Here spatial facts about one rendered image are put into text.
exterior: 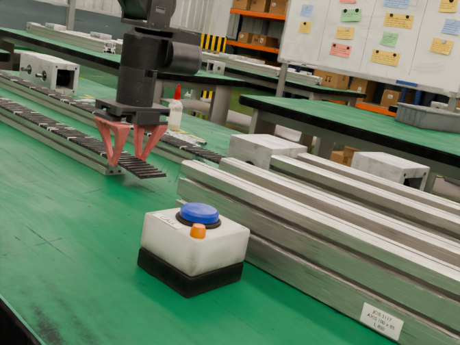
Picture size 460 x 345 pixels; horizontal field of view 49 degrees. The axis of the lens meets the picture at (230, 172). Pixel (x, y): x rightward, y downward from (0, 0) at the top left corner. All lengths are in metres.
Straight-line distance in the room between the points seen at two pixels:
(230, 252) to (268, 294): 0.06
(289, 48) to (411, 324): 3.77
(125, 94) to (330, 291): 0.43
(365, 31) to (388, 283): 3.40
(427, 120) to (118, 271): 2.37
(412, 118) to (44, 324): 2.51
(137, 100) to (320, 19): 3.35
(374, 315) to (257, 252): 0.15
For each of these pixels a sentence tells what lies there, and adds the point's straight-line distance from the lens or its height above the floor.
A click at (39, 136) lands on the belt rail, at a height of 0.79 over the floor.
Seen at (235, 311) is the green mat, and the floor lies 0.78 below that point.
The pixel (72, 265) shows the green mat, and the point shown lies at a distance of 0.54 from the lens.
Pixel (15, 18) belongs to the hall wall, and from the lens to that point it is 12.48.
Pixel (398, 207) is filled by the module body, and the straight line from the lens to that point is 0.69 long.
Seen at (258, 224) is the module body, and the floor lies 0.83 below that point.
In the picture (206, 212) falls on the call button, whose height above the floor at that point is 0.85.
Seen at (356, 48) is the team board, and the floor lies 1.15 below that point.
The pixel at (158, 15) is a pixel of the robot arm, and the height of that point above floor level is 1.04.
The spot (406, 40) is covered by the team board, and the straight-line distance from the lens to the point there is 3.69.
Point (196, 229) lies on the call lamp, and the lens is 0.48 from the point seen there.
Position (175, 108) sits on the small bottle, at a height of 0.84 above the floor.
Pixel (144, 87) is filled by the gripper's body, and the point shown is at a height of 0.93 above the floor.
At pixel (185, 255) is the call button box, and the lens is 0.49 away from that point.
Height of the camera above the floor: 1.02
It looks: 14 degrees down
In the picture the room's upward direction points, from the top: 11 degrees clockwise
